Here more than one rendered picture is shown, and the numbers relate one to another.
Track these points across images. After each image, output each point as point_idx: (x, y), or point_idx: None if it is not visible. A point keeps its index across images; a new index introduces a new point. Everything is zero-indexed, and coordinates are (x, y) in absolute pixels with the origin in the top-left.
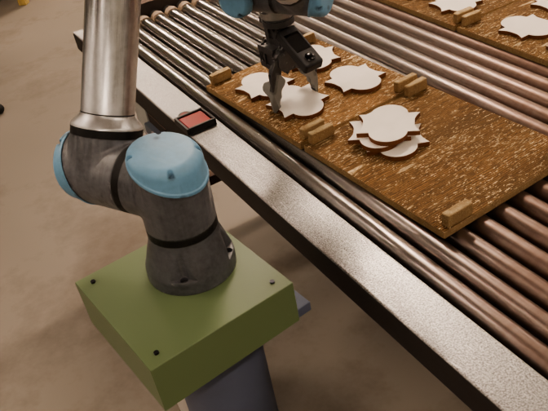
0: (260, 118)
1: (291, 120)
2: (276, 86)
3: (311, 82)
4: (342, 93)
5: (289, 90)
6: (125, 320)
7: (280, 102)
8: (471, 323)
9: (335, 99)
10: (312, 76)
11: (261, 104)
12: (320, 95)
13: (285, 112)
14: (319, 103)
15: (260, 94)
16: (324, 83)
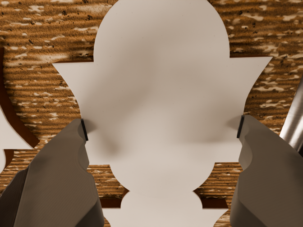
0: (280, 129)
1: (239, 47)
2: (301, 184)
3: (80, 139)
4: (2, 65)
5: (149, 172)
6: None
7: (250, 125)
8: None
9: (42, 47)
10: (57, 159)
11: (220, 179)
12: (83, 83)
13: (245, 79)
14: (115, 36)
15: (200, 208)
16: (34, 145)
